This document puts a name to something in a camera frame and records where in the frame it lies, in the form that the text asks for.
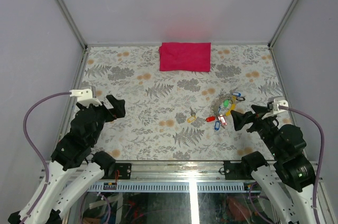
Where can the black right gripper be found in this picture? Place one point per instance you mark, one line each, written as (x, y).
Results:
(240, 119)

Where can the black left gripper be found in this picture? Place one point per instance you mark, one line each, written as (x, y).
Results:
(119, 111)

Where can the metal keyring hoop yellow handle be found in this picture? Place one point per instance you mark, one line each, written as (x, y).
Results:
(217, 104)

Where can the blue key tag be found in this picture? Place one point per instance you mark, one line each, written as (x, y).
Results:
(217, 125)
(236, 94)

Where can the green key tag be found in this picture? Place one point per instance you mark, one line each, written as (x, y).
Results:
(226, 103)

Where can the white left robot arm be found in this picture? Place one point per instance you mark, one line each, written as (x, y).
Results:
(56, 195)

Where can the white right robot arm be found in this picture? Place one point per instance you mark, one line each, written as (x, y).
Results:
(297, 203)

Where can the red key tag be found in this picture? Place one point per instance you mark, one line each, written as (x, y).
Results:
(210, 119)

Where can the pink folded cloth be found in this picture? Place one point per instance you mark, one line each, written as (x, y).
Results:
(193, 57)

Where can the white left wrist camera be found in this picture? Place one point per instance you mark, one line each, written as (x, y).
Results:
(86, 96)

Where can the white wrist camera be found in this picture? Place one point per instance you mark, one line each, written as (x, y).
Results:
(273, 105)
(86, 96)

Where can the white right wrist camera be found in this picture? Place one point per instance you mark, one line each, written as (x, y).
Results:
(273, 105)

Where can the blue key tag on ring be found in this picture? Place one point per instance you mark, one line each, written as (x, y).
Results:
(217, 125)

